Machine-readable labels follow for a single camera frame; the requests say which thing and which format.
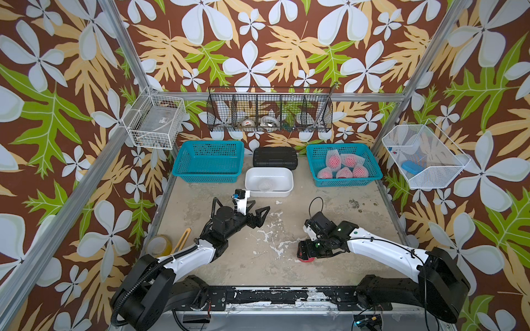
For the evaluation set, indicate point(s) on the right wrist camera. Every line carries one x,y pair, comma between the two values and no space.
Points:
312,228

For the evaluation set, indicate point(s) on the right teal plastic basket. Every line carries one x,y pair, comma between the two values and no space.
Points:
316,155

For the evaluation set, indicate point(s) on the netted apple top right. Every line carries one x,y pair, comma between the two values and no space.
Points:
351,160

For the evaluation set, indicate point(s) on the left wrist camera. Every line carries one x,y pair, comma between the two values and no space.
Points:
240,200

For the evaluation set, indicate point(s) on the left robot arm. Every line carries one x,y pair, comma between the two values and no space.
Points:
155,286

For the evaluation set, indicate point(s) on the tape roll in wire basket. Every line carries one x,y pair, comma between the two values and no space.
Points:
247,123

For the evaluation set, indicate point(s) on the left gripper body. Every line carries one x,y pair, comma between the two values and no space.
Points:
238,222

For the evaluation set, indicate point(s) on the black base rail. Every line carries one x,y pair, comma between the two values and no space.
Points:
225,298

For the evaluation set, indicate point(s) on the white rectangular tub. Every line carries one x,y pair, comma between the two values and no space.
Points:
282,177

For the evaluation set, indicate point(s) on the yellow tape roll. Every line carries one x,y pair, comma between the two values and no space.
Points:
159,246

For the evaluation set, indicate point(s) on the yellow box cutter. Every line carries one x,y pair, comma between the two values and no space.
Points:
182,241

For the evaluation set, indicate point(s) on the teal plastic basket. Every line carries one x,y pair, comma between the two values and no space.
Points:
209,161
316,155

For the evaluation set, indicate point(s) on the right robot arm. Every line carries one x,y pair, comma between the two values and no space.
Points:
430,279

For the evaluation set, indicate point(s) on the left teal plastic basket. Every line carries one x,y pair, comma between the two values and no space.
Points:
209,161

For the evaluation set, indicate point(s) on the white wire basket right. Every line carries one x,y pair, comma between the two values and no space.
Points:
429,146

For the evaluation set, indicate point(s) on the white wire basket left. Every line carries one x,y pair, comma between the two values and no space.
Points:
153,120

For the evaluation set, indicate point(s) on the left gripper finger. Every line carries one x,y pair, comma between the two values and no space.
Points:
257,219
220,214

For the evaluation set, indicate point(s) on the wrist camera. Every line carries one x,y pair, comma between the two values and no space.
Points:
240,200
312,228

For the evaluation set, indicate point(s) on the blue object in basket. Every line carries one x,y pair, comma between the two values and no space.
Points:
412,167

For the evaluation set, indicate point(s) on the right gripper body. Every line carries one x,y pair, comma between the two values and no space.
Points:
317,248

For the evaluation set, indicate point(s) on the removed white foam net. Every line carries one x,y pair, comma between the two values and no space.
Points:
266,185

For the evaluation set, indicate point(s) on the black plastic case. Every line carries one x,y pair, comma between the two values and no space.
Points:
275,157

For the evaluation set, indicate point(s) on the white wire basket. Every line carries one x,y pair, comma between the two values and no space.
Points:
153,120
429,146

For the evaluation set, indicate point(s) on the black wire wall basket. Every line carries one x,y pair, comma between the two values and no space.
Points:
299,109

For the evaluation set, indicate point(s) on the white item in wire basket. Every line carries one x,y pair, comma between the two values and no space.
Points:
269,122

